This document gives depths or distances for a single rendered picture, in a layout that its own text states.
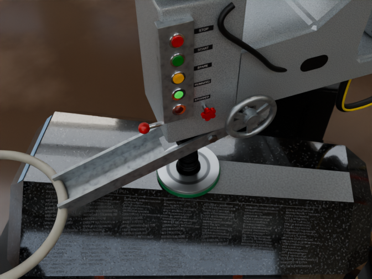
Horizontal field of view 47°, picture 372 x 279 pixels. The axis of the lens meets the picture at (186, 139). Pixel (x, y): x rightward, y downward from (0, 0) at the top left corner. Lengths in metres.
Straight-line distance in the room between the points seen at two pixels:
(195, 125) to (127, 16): 2.64
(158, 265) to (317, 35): 0.89
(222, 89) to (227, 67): 0.07
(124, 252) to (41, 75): 2.01
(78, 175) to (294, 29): 0.79
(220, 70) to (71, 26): 2.74
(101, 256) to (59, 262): 0.15
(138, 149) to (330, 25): 0.67
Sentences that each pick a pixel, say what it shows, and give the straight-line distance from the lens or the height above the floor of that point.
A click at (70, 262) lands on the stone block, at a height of 0.63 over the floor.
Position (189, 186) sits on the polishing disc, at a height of 0.85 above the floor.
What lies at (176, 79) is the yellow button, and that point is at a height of 1.37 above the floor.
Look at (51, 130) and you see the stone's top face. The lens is 1.70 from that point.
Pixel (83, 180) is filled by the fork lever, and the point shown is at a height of 0.91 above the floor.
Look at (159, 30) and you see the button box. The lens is 0.90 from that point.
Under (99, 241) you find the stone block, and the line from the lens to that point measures 1.53.
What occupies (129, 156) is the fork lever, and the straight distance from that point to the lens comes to 1.38.
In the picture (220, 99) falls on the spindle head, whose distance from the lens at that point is 1.12.
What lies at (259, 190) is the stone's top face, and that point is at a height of 0.82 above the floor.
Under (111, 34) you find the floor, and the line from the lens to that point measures 3.55.
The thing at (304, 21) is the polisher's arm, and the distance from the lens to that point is 1.15.
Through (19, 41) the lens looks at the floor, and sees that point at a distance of 3.67.
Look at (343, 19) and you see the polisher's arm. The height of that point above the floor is 1.40.
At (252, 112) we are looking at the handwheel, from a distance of 1.13.
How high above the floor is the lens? 2.02
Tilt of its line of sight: 49 degrees down
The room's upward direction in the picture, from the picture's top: 1 degrees counter-clockwise
